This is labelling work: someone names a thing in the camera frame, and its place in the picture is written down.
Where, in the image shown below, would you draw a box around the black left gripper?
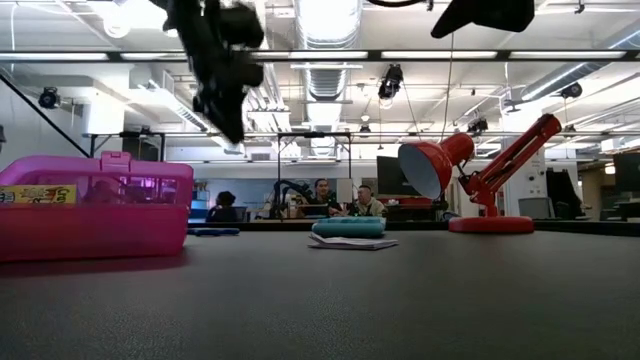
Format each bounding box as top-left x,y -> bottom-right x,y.
169,0 -> 266,145

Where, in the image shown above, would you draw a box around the blue handled scissors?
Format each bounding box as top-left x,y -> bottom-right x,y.
187,227 -> 242,237

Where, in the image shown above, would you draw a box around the pink plastic pencil box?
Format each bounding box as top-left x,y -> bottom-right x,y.
0,151 -> 195,265

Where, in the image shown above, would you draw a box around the white notepad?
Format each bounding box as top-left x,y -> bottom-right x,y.
307,232 -> 400,252

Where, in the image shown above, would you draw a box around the yellow crayon box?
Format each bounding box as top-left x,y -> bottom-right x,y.
0,184 -> 79,205

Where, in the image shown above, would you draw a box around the person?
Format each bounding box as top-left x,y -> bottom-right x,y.
304,177 -> 347,218
205,190 -> 244,224
347,183 -> 389,218

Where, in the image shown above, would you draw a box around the black ceiling spotlight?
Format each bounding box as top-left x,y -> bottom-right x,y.
38,87 -> 61,110
559,81 -> 584,100
378,63 -> 404,101

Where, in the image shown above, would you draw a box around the teal calculator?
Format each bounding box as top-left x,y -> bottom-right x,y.
311,215 -> 387,239

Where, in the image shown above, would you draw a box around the black background monitor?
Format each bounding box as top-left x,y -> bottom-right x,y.
376,155 -> 421,197

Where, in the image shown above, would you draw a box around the red desk lamp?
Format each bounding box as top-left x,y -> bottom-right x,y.
397,113 -> 564,235

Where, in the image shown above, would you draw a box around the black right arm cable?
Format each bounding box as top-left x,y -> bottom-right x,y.
367,0 -> 431,9

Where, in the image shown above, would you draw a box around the silver ceiling duct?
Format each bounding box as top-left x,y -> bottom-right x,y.
294,0 -> 362,102

